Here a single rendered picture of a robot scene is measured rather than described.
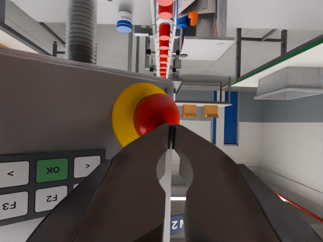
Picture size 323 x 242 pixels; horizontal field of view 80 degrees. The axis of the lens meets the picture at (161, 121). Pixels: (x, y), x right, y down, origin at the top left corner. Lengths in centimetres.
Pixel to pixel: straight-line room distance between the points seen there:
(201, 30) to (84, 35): 34
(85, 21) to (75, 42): 3
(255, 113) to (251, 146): 135
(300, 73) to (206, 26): 165
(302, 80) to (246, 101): 646
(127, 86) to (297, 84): 198
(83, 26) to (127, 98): 12
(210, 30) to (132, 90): 40
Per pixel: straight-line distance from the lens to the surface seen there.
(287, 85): 204
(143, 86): 16
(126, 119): 15
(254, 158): 874
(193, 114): 557
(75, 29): 25
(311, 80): 217
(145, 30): 130
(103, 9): 103
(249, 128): 852
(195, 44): 49
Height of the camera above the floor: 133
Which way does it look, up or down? 1 degrees down
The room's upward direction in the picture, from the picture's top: 178 degrees counter-clockwise
